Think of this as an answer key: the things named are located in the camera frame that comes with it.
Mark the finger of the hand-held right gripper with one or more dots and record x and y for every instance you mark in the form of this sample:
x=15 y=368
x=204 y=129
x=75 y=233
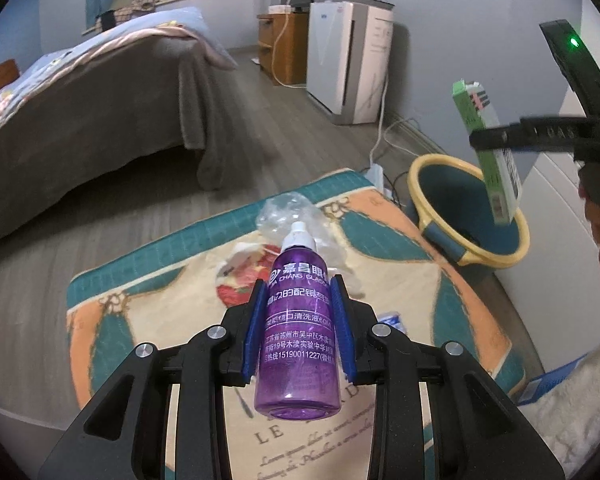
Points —
x=540 y=132

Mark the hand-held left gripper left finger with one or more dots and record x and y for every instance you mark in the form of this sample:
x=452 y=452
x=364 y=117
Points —
x=252 y=330

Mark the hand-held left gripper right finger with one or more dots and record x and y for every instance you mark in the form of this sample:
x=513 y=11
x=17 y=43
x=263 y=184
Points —
x=342 y=330

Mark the purple plastic bottle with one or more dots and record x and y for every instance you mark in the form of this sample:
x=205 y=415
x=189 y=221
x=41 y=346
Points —
x=297 y=360

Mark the green white cardboard box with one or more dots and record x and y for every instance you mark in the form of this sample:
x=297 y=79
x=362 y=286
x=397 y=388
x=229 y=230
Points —
x=472 y=105

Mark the yellow teal bin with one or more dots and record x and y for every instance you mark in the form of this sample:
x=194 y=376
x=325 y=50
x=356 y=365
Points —
x=445 y=195

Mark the white red wrapper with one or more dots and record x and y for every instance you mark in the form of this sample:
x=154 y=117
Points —
x=235 y=290

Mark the blue white small packet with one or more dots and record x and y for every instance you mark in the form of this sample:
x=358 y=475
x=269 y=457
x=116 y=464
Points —
x=392 y=321

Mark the teal orange patterned mat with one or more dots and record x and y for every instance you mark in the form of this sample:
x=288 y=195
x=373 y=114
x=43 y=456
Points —
x=145 y=320

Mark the clear plastic bag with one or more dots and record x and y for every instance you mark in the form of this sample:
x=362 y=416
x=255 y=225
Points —
x=280 y=215

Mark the white power strip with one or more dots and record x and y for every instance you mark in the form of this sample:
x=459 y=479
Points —
x=375 y=175

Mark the blue cardboard box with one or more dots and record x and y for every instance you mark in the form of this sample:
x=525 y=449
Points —
x=545 y=385

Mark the white air purifier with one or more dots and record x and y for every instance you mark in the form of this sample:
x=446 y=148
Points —
x=340 y=60

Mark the white fluffy rug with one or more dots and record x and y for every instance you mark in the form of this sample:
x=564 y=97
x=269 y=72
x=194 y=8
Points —
x=580 y=410

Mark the wooden nightstand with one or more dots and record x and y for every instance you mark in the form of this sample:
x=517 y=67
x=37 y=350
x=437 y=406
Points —
x=290 y=45

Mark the grey blanket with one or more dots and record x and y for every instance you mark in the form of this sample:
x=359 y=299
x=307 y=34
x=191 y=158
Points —
x=105 y=110

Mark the light patterned quilt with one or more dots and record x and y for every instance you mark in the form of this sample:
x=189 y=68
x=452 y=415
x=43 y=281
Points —
x=130 y=27

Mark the plaid cloth pile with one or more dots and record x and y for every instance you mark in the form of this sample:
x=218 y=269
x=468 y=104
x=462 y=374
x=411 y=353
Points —
x=135 y=7

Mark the wooden bed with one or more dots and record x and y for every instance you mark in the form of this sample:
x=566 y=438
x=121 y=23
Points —
x=0 y=77

